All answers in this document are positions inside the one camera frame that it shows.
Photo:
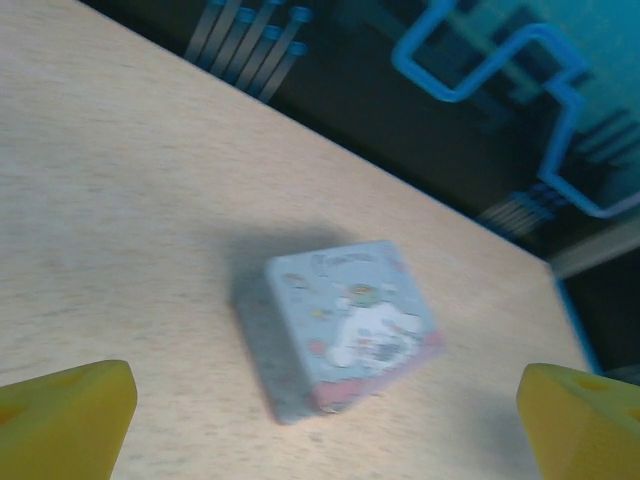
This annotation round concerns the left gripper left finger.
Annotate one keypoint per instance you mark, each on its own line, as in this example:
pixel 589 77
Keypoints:
pixel 65 425

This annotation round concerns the light blue cartoon tin box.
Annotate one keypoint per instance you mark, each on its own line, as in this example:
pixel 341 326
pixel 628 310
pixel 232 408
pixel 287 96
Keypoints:
pixel 350 320

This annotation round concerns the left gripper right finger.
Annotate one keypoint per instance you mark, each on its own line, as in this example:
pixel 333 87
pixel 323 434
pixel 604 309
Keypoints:
pixel 590 430

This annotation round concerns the aluminium frame post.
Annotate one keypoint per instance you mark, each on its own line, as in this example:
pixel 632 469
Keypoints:
pixel 600 247

